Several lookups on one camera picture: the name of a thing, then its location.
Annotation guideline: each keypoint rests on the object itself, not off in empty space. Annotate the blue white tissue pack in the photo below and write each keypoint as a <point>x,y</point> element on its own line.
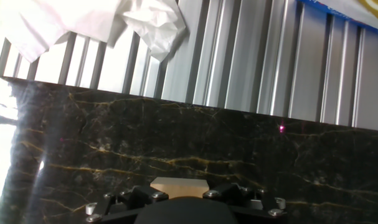
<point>347,14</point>

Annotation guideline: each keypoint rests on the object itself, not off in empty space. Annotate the white paper sheet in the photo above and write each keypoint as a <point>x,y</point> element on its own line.
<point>51,21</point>

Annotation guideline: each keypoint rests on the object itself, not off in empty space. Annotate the black gold-veined marble mat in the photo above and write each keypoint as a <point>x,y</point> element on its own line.
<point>238,155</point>

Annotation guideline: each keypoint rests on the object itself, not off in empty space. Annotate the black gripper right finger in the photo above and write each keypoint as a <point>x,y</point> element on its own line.
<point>248,202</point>

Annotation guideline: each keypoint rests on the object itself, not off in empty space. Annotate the yellow tissue pack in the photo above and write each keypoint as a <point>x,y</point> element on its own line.
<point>375,4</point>

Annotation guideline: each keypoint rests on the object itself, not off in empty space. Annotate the crumpled white tissue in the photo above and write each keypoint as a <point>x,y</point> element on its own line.
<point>154,25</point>

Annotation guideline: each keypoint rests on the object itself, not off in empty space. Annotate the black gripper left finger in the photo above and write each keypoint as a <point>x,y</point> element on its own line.
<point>126,205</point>

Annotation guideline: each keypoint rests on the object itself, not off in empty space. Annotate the small wooden cube block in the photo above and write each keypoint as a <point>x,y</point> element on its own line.
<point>179,186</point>

